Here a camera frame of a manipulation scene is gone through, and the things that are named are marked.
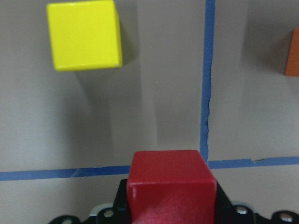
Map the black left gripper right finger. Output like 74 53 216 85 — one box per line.
214 184 299 224

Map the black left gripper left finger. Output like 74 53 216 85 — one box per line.
50 179 131 224

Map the red wooden block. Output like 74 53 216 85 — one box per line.
127 150 217 224

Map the orange wooden block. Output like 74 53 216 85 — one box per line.
285 27 299 77

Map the yellow wooden block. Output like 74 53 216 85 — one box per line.
47 0 123 71

